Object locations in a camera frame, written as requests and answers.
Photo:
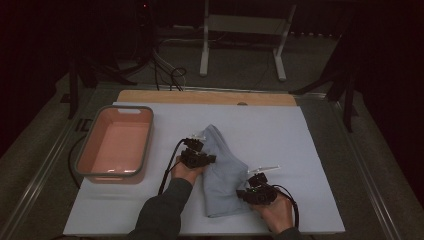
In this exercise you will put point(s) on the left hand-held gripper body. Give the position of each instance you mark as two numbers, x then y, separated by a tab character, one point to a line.
192	159

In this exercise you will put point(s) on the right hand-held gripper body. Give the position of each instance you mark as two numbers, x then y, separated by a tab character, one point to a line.
263	195

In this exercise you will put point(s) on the light blue tank top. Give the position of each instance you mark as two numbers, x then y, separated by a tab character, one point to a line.
223	180

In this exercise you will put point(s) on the pink plastic basket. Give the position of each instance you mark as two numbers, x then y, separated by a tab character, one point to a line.
116	146

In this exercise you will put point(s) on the person's left hand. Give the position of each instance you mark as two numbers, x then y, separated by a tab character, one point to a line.
185	173

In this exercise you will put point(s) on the person's right hand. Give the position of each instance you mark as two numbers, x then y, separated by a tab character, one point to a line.
278	215

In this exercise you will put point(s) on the wooden board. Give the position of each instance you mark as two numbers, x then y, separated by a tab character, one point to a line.
200	97

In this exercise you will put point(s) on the white table mat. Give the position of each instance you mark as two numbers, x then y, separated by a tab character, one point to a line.
283	133

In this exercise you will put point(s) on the black floor stand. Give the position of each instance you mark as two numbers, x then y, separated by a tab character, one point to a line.
348	100

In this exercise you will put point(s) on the black tripod stand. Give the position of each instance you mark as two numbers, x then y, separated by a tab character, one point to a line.
74	93

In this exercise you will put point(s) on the white metal stand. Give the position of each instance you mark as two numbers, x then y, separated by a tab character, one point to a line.
246	24

